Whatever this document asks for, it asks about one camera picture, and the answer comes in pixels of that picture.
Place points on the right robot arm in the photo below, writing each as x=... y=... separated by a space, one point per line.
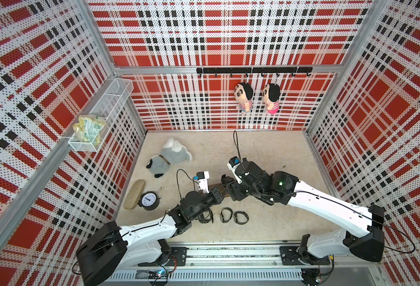
x=360 y=230

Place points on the wooden watch stand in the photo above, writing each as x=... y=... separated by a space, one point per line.
x=218 y=186

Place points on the yellow green snack packet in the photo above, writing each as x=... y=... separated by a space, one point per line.
x=88 y=129

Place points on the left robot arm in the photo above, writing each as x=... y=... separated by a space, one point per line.
x=113 y=247

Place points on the grey plush toy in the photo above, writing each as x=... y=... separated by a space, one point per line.
x=173 y=152

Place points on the black round alarm clock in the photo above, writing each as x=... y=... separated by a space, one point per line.
x=149 y=201

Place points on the oval wooden tray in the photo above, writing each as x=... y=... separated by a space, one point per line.
x=134 y=194

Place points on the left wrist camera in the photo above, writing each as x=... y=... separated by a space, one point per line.
x=201 y=178

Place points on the doll with pink shirt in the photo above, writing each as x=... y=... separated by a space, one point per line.
x=270 y=97

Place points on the doll with striped shirt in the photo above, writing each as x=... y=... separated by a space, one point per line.
x=243 y=94

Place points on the white wire basket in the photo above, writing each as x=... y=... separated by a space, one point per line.
x=109 y=103

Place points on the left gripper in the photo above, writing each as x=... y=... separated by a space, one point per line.
x=216 y=195

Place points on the black hook rail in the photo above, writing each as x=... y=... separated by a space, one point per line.
x=252 y=70

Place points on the black round face watch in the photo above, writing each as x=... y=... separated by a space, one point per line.
x=240 y=217

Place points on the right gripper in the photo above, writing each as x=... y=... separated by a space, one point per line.
x=234 y=189

